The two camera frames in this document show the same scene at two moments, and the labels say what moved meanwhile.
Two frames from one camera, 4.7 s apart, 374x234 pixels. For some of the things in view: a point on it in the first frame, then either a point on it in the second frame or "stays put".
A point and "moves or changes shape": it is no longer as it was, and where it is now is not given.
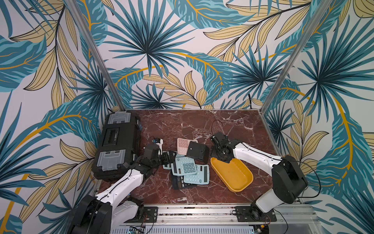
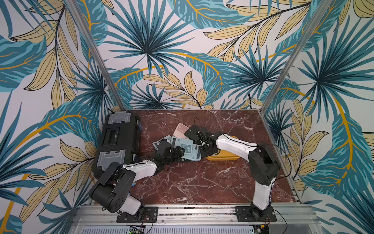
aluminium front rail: (221, 219) stays put
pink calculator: (183, 145) -> (180, 131)
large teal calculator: (183, 166) -> (192, 151)
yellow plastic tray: (235, 175) moves or changes shape
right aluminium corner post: (299, 50) stays put
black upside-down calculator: (200, 152) -> (196, 133)
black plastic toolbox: (119, 143) stays put
